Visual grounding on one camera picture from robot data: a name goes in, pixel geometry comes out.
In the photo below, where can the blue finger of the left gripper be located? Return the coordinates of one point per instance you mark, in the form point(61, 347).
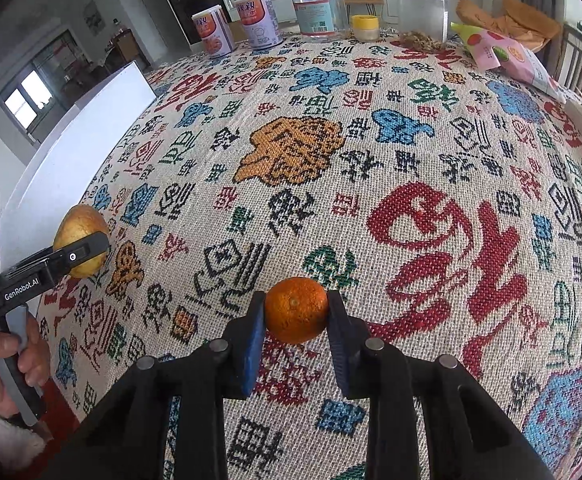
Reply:
point(72, 255)

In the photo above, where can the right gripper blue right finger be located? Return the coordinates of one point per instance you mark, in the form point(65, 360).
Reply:
point(347, 336)

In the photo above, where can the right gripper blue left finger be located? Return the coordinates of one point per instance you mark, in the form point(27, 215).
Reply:
point(245, 337)

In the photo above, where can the small orange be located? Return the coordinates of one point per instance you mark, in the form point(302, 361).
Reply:
point(296, 310)

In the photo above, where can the person left hand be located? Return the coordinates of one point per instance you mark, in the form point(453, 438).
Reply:
point(33, 363)

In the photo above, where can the white cardboard box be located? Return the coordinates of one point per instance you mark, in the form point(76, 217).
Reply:
point(71, 154)

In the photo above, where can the patterned woven tablecloth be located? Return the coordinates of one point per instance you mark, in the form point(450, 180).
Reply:
point(443, 203)

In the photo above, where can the red label can left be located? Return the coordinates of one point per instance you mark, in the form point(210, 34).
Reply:
point(214, 31)

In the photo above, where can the yellow small cup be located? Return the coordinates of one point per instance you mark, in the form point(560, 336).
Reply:
point(365, 28)

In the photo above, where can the purple label can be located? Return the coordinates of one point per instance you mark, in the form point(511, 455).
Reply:
point(259, 21)

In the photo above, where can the glass jar blue label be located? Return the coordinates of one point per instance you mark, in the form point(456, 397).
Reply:
point(321, 19)

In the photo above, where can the clear jar black lid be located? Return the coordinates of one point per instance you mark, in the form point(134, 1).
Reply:
point(430, 17)

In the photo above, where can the orange lounge chair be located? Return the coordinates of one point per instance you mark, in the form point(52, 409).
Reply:
point(530, 27)

